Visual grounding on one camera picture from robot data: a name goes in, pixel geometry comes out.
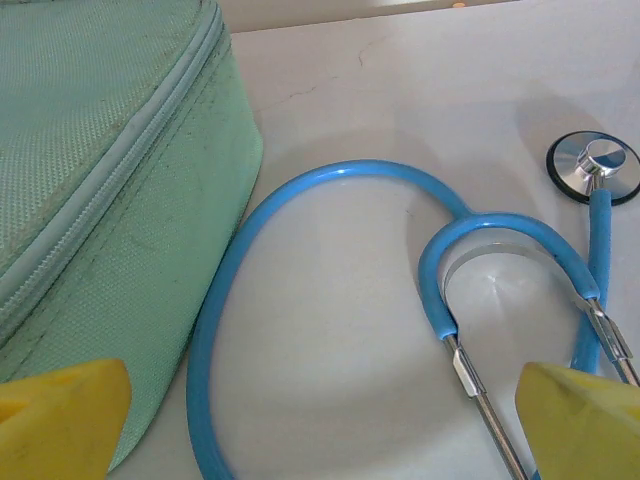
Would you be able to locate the blue stethoscope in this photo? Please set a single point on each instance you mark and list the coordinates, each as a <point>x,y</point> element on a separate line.
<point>320,172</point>

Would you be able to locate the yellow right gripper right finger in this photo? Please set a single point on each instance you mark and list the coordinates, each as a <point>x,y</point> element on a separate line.
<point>585,430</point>

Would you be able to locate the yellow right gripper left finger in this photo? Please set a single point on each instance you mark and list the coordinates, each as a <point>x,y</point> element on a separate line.
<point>60,425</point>

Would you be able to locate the mint green zippered fabric case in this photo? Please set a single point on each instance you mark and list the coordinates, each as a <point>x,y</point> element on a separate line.
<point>100,165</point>

